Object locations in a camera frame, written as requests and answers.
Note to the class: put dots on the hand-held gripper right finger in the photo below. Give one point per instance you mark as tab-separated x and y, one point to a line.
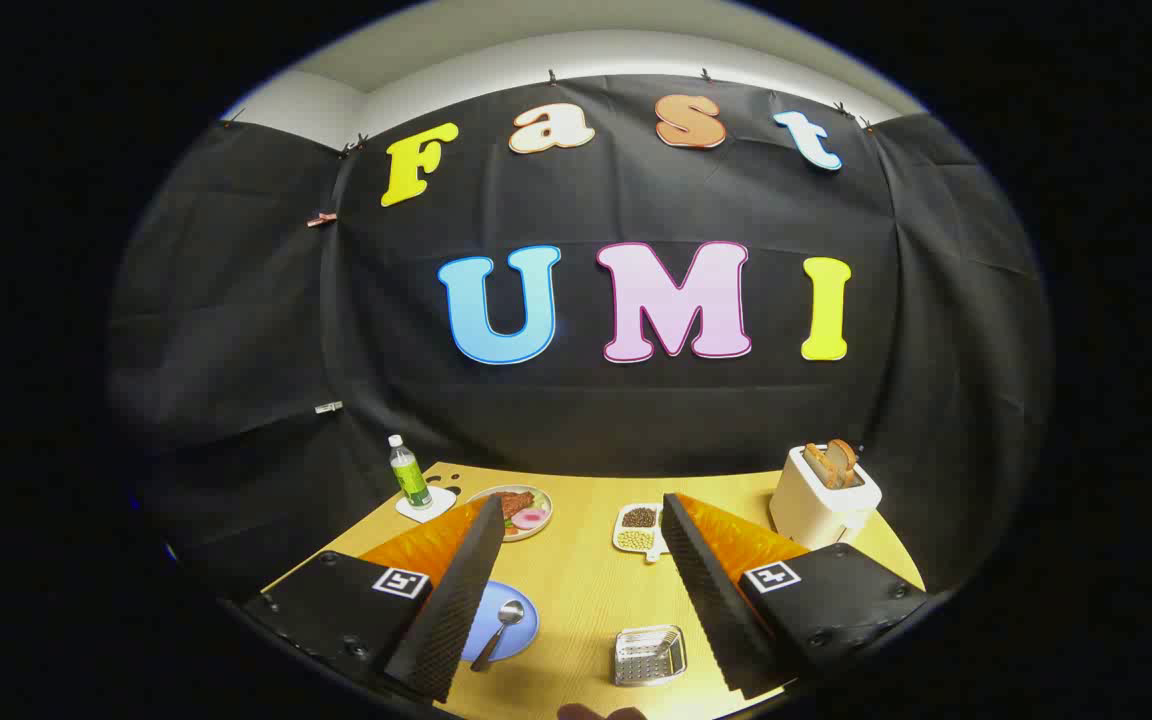
711	600

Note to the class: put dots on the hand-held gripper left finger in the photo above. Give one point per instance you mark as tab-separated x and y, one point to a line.
456	600

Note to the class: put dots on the blue round plate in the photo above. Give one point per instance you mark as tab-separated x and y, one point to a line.
521	640

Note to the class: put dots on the white square coaster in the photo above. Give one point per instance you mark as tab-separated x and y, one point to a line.
441	500

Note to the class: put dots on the white divided tray with beans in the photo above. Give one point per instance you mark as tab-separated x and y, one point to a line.
638	530

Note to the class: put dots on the oval plate with food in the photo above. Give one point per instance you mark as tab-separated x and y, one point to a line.
526	515

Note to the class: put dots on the clear bottle green label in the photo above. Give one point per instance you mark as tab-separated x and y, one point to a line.
410	480

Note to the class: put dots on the white toaster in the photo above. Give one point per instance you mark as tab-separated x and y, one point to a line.
806	505

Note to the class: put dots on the toast slice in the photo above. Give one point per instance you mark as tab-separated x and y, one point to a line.
844	458
818	465

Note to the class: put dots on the pink clothes peg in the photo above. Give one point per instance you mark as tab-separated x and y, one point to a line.
321	219

